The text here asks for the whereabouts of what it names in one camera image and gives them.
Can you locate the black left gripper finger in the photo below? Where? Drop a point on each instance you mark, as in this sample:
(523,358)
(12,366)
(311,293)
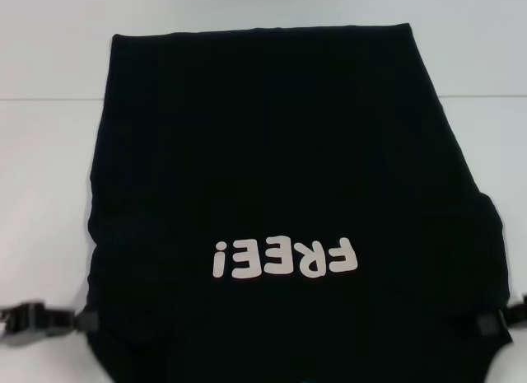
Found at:
(86,321)

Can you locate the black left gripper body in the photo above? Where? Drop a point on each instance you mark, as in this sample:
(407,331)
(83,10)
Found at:
(22,317)

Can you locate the black shirt with FREE print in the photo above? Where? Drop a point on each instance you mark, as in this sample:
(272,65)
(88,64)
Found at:
(267,152)

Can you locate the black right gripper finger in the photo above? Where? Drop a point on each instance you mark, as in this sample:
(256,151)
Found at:
(490,325)

